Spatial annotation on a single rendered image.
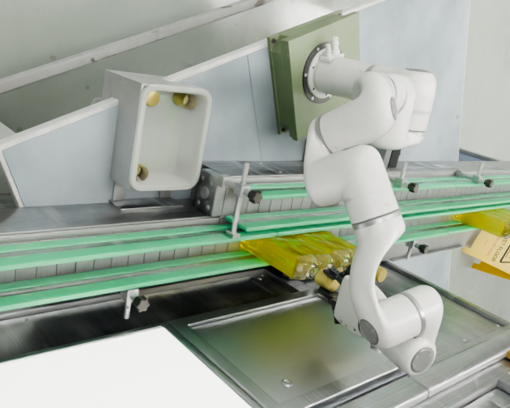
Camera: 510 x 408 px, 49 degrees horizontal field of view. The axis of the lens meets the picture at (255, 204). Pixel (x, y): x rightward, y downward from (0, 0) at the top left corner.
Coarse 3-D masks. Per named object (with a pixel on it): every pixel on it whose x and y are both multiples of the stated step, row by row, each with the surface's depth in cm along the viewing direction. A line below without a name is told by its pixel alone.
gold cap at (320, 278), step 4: (320, 272) 121; (316, 276) 121; (320, 276) 120; (324, 276) 120; (328, 276) 119; (316, 280) 121; (320, 280) 120; (324, 280) 119; (328, 280) 119; (332, 280) 118; (336, 280) 119; (320, 284) 120; (324, 284) 119; (328, 284) 118; (332, 284) 118; (336, 284) 120; (328, 288) 119; (332, 288) 119; (336, 288) 120
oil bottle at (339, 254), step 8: (312, 232) 141; (312, 240) 136; (320, 240) 136; (328, 240) 137; (320, 248) 134; (328, 248) 132; (336, 248) 133; (336, 256) 131; (344, 256) 131; (336, 264) 131
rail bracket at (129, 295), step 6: (126, 294) 109; (132, 294) 109; (126, 300) 109; (132, 300) 108; (138, 300) 106; (144, 300) 107; (126, 306) 111; (138, 306) 106; (144, 306) 107; (126, 312) 111; (126, 318) 112
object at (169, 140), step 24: (144, 96) 111; (168, 96) 123; (144, 120) 121; (168, 120) 125; (192, 120) 125; (144, 144) 123; (168, 144) 127; (192, 144) 126; (168, 168) 130; (192, 168) 127
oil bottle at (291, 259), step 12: (252, 240) 134; (264, 240) 131; (276, 240) 130; (288, 240) 132; (252, 252) 134; (264, 252) 131; (276, 252) 128; (288, 252) 125; (300, 252) 126; (276, 264) 128; (288, 264) 125; (300, 264) 123; (312, 264) 124; (300, 276) 123
